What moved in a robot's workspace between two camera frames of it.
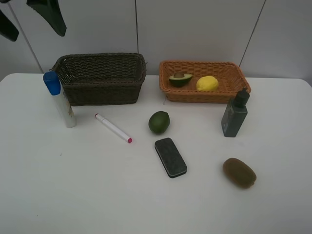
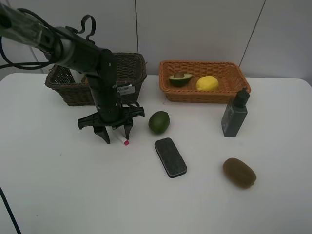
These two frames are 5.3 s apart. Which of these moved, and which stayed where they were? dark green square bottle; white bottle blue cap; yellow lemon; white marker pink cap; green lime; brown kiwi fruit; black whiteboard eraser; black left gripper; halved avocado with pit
Moved: black left gripper; white marker pink cap; white bottle blue cap
Stayed: halved avocado with pit; green lime; dark green square bottle; brown kiwi fruit; black whiteboard eraser; yellow lemon
